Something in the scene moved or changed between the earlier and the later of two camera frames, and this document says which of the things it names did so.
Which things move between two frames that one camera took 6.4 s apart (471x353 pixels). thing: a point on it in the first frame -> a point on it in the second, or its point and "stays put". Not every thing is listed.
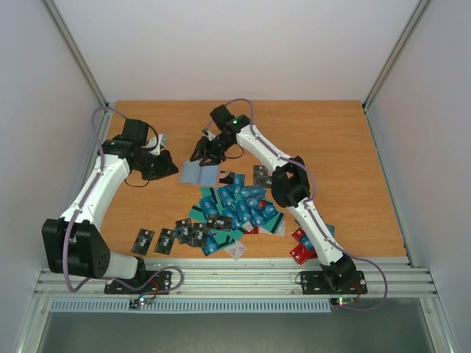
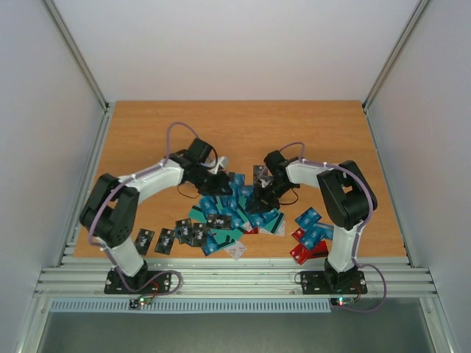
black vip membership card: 220,222 stays put
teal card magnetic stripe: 196,215 stays put
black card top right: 260,174 stays put
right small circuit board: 341,301 stays put
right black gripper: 213,145 -> 266,192
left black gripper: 166,168 -> 217,189
